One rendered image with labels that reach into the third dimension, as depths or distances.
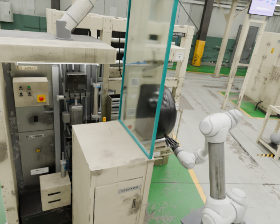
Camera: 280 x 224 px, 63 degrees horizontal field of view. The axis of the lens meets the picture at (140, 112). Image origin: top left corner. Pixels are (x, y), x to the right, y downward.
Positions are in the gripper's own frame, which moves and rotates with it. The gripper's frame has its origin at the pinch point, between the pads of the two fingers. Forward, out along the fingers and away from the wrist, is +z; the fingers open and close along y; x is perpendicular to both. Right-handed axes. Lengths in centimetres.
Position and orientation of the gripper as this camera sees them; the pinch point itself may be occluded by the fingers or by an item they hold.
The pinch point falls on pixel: (166, 136)
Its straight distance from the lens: 221.1
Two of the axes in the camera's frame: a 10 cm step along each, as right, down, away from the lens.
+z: -4.1, -5.2, 7.5
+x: -1.7, 8.5, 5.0
